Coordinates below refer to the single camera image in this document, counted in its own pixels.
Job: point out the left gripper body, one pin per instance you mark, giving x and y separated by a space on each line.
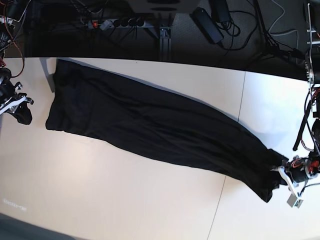
298 172

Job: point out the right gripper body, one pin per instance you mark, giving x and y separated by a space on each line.
10 99

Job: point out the black T-shirt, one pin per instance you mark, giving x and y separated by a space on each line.
159 125

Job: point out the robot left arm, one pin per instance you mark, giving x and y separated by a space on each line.
309 132

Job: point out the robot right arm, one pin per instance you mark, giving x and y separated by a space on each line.
12 18

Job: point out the grey power strip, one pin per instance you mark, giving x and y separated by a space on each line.
115 23

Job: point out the black tripod stand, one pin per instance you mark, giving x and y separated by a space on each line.
273 48

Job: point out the black adapter box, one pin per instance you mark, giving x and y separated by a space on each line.
219 11

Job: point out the black power brick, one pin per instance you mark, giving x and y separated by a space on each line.
207 26

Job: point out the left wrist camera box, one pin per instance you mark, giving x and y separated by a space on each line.
295 201

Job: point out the aluminium frame post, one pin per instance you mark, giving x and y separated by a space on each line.
162 31

